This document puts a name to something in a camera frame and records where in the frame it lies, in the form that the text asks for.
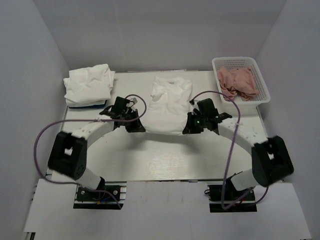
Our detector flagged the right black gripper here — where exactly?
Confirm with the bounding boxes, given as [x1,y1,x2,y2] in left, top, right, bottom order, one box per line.
[183,111,208,134]

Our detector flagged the white printed t shirt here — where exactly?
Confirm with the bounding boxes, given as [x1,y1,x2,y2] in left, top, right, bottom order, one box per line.
[141,76,193,136]

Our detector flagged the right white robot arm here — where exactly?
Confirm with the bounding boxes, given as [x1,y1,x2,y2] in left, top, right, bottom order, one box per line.
[182,98,294,200]

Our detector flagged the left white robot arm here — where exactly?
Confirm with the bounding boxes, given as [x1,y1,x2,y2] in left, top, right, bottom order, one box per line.
[48,94,147,200]

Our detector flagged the pink t shirt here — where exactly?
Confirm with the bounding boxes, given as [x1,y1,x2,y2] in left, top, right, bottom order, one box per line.
[217,67,259,101]

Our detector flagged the white plastic basket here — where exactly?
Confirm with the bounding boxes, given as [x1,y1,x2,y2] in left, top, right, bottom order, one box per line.
[212,56,271,116]

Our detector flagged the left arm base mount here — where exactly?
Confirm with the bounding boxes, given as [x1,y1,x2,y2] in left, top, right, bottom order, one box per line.
[73,182,127,210]

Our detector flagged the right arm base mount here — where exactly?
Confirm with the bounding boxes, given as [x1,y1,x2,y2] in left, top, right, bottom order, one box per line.
[204,184,257,213]

